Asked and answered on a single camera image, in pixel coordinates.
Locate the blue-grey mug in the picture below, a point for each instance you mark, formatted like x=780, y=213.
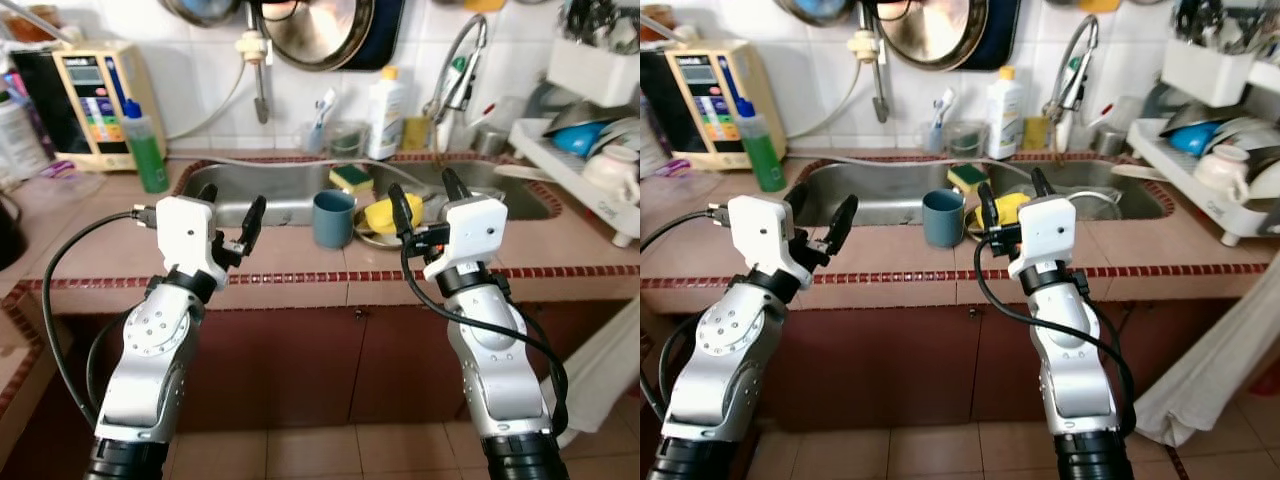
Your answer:
x=942, y=222
x=333, y=222

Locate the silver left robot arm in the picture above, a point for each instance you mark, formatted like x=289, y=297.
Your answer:
x=720, y=370
x=150, y=360

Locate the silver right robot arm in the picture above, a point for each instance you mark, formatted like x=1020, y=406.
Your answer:
x=495, y=370
x=1075, y=370

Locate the steel sink basin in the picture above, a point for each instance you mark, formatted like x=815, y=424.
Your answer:
x=1130, y=205
x=880, y=195
x=270, y=195
x=510, y=200

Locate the yellow green dish sponge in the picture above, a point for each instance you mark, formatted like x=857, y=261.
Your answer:
x=352, y=178
x=968, y=178

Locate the plain yellow sponge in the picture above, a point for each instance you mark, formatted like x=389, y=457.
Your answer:
x=417, y=134
x=1035, y=134

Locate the green dish soap bottle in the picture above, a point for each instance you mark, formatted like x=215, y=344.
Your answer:
x=148, y=160
x=763, y=160

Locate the small steel cup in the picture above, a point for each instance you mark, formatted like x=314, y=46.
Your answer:
x=492, y=142
x=1108, y=142

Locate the pale wooden spatula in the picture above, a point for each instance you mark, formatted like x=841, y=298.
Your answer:
x=1137, y=173
x=520, y=173

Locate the clear cup green scourer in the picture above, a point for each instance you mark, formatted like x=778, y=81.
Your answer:
x=349, y=142
x=965, y=142

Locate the white bottle yellow cap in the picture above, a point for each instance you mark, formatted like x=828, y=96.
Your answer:
x=1004, y=120
x=386, y=120

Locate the white red-tipped utensil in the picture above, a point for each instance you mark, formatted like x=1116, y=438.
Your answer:
x=488, y=108
x=1103, y=108

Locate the clear toothbrush cup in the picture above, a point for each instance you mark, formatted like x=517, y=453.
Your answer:
x=317, y=140
x=936, y=140

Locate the white dish rack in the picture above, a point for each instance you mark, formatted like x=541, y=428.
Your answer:
x=560, y=178
x=1180, y=180

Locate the chrome sink faucet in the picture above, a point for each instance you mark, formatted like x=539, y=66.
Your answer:
x=1075, y=75
x=462, y=75

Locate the white blue toothbrush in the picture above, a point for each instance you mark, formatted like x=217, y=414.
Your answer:
x=943, y=105
x=326, y=105

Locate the dark red cabinet door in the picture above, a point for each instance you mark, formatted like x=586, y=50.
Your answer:
x=1000, y=385
x=280, y=370
x=880, y=370
x=410, y=375

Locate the clear container purple label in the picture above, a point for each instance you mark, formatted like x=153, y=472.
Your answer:
x=672, y=172
x=65, y=180

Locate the blue bowl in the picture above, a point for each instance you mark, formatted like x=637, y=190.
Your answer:
x=578, y=140
x=1192, y=140

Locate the beige water ionizer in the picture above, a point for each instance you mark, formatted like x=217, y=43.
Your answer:
x=90, y=110
x=700, y=110

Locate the white tap filter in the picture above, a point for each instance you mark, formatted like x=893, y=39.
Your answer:
x=252, y=47
x=866, y=47

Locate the hanging dark blue pan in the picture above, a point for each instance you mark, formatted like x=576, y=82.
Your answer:
x=1003, y=35
x=388, y=35

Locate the white ceramic pot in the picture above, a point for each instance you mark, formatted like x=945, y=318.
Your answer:
x=1222, y=175
x=612, y=175

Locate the white cutlery holder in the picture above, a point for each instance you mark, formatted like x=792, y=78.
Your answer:
x=1205, y=75
x=590, y=72

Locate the hanging steel pot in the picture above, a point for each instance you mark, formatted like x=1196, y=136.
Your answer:
x=200, y=10
x=815, y=10

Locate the hanging steel pan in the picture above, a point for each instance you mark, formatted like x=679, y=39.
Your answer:
x=320, y=30
x=930, y=30

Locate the clear plastic bottle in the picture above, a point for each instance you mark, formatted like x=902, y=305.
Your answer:
x=20, y=140

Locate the black kettle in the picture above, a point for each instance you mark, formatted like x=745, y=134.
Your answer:
x=10, y=235

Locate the white hanging towel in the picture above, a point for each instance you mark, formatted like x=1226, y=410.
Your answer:
x=1210, y=370
x=600, y=370

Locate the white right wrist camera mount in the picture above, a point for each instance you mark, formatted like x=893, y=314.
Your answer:
x=470, y=235
x=1045, y=235

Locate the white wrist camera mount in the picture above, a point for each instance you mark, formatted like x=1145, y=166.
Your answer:
x=760, y=235
x=185, y=235
x=470, y=235
x=1045, y=235

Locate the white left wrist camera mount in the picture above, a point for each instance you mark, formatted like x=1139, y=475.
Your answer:
x=760, y=235
x=185, y=235

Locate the grey wall tap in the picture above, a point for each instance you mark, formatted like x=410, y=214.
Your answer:
x=878, y=95
x=260, y=95

